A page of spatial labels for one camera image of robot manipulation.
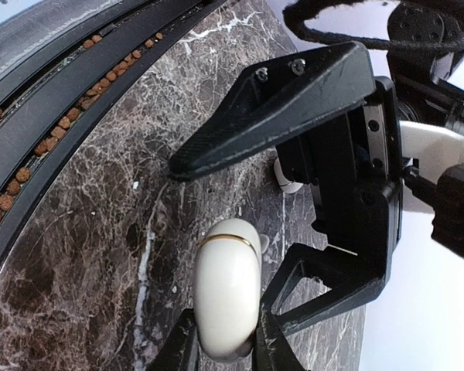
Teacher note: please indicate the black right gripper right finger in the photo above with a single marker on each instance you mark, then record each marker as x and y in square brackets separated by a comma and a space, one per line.
[271, 349]

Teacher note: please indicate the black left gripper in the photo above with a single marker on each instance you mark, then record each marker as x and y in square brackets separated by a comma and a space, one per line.
[336, 130]

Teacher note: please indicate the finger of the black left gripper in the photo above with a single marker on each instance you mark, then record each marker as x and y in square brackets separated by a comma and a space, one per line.
[352, 281]

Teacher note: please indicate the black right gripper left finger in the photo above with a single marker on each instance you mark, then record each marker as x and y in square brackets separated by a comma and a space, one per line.
[181, 349]

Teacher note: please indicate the white wireless earbud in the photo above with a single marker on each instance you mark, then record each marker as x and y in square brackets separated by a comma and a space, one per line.
[287, 186]

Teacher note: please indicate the white earbud charging case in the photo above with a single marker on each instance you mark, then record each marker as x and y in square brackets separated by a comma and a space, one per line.
[227, 289]

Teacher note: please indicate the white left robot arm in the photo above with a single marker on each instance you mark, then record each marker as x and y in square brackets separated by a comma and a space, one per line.
[419, 61]

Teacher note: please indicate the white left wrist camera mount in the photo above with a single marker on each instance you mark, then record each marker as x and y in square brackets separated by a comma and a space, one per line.
[435, 148]

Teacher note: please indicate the black front table rail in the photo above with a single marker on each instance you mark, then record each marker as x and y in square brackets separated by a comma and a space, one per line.
[41, 135]

